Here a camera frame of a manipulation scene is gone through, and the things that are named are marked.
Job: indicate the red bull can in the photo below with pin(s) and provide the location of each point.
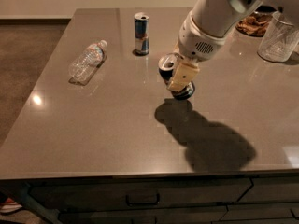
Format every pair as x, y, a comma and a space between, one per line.
142, 27

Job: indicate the clear plastic water bottle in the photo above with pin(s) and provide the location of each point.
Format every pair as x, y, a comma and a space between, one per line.
82, 68

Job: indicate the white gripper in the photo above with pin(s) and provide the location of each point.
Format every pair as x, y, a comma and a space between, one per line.
195, 41

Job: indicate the glass jar with black lid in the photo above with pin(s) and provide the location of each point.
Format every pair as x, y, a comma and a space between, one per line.
257, 22

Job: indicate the dark cabinet drawer with handle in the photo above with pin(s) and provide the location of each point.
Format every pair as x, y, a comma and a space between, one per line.
152, 194

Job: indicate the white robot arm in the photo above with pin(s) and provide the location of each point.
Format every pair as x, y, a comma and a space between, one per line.
206, 27

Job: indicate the red white shoe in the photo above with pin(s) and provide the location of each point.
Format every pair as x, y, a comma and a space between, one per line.
9, 206

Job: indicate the dark right cabinet drawer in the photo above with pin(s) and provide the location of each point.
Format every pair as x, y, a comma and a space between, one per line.
272, 190

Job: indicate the clear drinking glass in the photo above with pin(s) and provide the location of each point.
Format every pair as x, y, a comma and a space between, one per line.
280, 39

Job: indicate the blue pepsi can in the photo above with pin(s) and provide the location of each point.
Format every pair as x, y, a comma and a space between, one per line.
178, 75

